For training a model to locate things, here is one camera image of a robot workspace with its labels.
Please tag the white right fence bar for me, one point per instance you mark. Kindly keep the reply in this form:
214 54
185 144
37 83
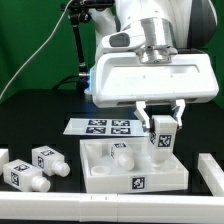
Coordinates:
212 174

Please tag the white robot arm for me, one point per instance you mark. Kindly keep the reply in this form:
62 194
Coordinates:
143 58

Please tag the white square tabletop tray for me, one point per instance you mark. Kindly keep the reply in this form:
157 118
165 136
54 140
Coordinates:
101 175

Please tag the white front fence bar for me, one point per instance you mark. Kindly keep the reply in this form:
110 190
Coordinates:
112 208

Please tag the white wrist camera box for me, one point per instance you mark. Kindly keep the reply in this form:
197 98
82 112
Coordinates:
120 42

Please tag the white left fence bar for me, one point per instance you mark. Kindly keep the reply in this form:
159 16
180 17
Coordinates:
4 158

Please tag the white fence bar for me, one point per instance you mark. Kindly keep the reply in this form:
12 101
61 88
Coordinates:
4 158
112 208
212 174

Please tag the white sheet with four tags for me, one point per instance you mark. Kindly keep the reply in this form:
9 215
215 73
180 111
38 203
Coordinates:
104 127

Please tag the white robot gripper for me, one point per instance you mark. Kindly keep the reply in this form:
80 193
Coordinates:
120 80

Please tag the black camera stand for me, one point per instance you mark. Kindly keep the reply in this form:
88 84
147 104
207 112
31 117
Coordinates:
80 13

